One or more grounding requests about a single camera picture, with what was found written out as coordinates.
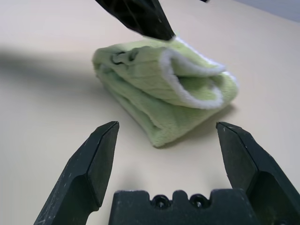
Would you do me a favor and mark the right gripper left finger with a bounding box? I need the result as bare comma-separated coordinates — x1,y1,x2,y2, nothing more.
32,120,120,225

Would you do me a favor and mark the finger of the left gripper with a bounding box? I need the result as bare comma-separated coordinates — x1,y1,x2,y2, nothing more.
95,0,144,36
126,0,177,42

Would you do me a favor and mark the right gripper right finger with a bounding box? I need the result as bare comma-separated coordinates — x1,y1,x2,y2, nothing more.
215,121,300,225

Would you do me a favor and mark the green towel with white trim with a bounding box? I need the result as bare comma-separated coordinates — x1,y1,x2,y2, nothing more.
91,35,240,148

